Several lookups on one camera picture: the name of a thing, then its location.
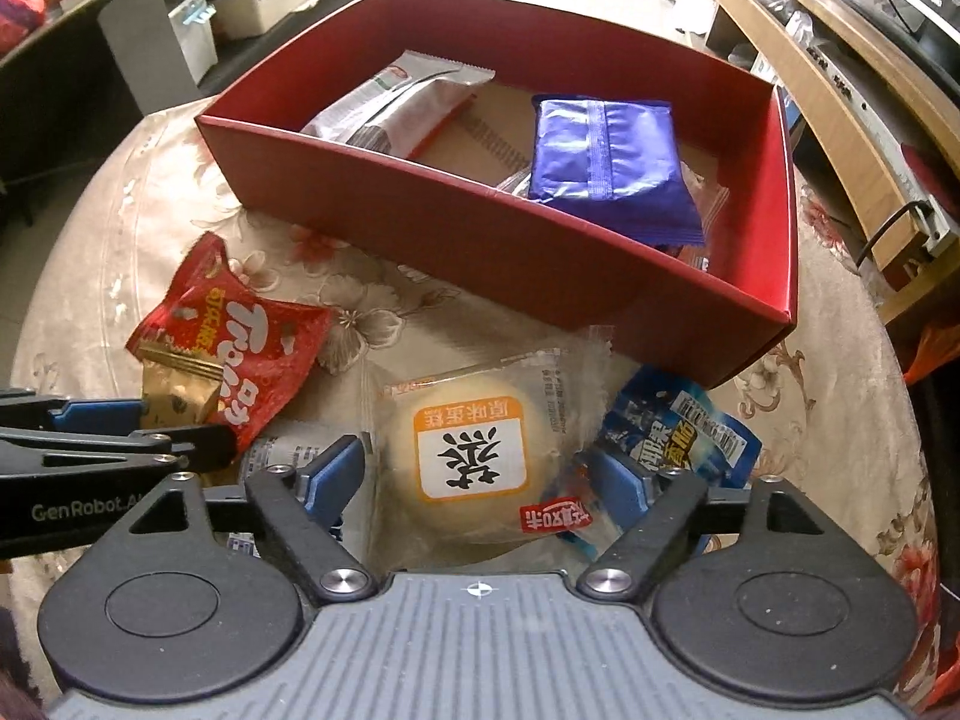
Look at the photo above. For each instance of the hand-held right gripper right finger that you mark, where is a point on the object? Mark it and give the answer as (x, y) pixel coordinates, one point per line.
(619, 484)

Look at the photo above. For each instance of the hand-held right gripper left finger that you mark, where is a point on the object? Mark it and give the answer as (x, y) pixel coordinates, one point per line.
(337, 476)

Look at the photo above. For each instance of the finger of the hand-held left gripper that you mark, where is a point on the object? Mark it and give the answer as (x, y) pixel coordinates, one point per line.
(97, 414)
(202, 446)

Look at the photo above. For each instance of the white grey snack packet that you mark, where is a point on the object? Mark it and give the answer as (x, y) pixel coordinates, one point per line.
(300, 454)

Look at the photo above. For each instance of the gold snack packet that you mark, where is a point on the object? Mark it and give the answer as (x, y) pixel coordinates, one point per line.
(172, 397)

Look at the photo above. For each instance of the blue snack packet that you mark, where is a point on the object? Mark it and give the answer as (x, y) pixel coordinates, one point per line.
(690, 420)

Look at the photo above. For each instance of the red printed snack packet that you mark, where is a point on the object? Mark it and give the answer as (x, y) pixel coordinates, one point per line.
(255, 352)

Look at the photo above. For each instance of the clear packet with bun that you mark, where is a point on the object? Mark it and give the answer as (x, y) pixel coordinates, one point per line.
(465, 457)

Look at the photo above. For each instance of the red cardboard box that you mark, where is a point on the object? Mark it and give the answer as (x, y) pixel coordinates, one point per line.
(487, 255)

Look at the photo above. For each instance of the purple snack packet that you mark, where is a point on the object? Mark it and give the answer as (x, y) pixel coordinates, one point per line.
(592, 150)

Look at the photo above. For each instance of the silver snack packet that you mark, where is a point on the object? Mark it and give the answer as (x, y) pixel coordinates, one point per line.
(397, 109)

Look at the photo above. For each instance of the orange plastic bag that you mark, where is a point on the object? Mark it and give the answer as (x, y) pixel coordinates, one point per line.
(937, 356)

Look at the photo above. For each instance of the dark coffee table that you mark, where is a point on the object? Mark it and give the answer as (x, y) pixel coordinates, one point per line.
(120, 7)

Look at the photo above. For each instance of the red plastic bag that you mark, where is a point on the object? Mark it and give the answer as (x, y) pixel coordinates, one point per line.
(19, 0)

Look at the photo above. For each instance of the white media player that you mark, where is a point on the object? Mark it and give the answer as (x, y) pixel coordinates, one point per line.
(862, 112)

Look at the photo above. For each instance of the wooden television cabinet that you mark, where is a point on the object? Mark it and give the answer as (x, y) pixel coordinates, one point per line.
(885, 75)

